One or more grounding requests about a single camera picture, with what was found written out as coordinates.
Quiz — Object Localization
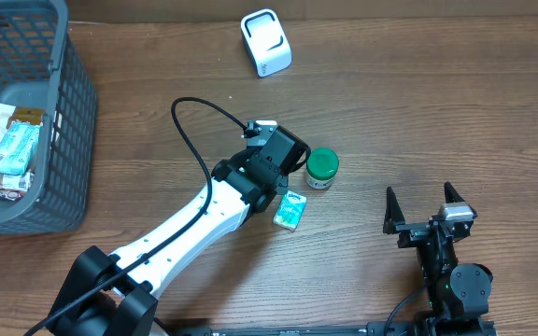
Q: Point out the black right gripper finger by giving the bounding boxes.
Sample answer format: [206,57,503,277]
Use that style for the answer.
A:
[444,182,464,203]
[383,187,405,234]

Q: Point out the green lid white jar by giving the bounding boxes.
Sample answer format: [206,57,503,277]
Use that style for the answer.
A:
[304,147,339,189]

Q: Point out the small Kleenex tissue pack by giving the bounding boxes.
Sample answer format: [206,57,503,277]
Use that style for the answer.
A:
[273,190,307,231]

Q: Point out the teal large tissue pack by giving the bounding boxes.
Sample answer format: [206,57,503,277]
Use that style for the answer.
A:
[0,121,40,175]

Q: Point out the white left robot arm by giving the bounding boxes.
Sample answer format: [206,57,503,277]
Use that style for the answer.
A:
[44,123,310,336]

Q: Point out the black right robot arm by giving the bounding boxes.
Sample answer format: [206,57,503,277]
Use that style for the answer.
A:
[382,182,496,335]

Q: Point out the white barcode scanner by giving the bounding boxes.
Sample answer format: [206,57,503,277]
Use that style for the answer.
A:
[240,8,292,77]

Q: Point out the grey plastic mesh basket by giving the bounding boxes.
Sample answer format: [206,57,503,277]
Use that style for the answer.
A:
[0,0,97,234]

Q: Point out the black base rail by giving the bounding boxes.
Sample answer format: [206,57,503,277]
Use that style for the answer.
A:
[165,320,498,336]

